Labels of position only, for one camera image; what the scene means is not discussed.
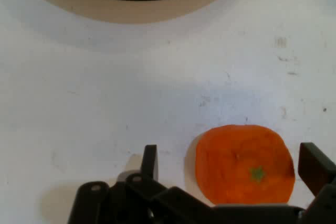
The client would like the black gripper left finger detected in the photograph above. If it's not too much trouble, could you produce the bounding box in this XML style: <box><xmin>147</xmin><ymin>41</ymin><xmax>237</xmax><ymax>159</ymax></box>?
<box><xmin>67</xmin><ymin>144</ymin><xmax>216</xmax><ymax>224</ymax></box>

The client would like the orange toy tangerine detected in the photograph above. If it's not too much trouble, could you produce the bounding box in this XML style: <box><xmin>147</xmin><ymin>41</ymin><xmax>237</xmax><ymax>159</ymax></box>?
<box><xmin>195</xmin><ymin>124</ymin><xmax>296</xmax><ymax>206</ymax></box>

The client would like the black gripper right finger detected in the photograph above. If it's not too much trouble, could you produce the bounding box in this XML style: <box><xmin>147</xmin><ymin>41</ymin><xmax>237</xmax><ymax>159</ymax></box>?
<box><xmin>298</xmin><ymin>142</ymin><xmax>336</xmax><ymax>224</ymax></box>

